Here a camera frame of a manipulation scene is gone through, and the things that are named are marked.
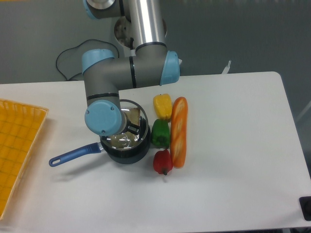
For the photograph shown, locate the glass pot lid blue knob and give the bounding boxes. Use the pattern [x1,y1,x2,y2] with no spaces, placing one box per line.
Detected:
[101,99,148,151]

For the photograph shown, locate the white table bracket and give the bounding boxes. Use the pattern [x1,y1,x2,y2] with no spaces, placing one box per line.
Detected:
[222,60,231,74]

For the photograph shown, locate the black cable on floor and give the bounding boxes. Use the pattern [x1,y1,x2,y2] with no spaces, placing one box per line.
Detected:
[55,39,120,81]

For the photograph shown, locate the black table corner device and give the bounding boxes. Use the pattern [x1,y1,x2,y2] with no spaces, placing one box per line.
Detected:
[299,196,311,221]

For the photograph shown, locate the yellow woven basket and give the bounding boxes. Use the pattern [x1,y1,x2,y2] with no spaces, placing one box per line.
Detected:
[0,99,49,219]

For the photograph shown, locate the dark pot with blue handle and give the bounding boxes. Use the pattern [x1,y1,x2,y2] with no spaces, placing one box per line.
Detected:
[49,116,151,167]

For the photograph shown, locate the yellow bell pepper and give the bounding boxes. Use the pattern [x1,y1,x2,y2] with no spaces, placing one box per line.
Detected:
[153,94,173,120]

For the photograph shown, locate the wrapped bread slice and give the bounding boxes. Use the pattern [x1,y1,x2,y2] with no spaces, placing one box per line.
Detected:
[106,107,140,150]

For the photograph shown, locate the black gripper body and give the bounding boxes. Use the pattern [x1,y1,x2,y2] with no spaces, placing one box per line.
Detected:
[121,116,133,133]

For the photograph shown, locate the green bell pepper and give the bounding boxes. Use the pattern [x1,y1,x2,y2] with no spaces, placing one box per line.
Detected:
[151,119,171,148]

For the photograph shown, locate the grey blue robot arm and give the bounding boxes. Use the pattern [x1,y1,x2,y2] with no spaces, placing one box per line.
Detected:
[82,0,180,136]

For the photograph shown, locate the orange baguette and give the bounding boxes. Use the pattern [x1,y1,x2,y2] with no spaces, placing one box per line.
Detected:
[170,97,188,168]

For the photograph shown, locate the red bell pepper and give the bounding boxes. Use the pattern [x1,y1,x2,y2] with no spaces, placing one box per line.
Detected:
[153,149,173,175]

